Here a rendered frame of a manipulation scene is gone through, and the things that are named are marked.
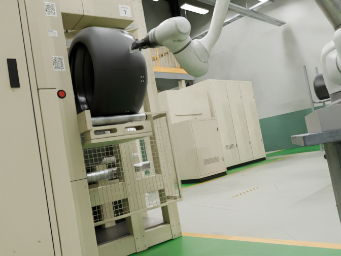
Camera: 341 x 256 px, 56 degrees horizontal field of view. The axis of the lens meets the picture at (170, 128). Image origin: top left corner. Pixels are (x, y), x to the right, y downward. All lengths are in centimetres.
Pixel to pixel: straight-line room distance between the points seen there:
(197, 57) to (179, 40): 11
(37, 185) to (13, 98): 22
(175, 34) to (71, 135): 73
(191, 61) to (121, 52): 44
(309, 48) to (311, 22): 95
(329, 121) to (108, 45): 107
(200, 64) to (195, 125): 500
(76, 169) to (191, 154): 482
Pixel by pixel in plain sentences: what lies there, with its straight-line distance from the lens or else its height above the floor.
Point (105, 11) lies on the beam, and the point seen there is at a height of 168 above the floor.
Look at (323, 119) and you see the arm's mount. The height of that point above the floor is 70.
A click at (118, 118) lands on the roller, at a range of 172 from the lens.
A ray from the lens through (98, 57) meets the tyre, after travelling 168.
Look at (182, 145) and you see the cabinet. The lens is 649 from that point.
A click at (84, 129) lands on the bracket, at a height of 86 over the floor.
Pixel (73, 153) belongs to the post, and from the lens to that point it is 169.
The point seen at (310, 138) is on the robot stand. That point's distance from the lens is 128.
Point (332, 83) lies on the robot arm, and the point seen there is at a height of 84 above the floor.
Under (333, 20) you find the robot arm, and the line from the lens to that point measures 139.
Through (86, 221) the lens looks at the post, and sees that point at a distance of 171.
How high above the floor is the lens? 67
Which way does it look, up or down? 4 degrees up
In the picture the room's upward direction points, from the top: 10 degrees counter-clockwise
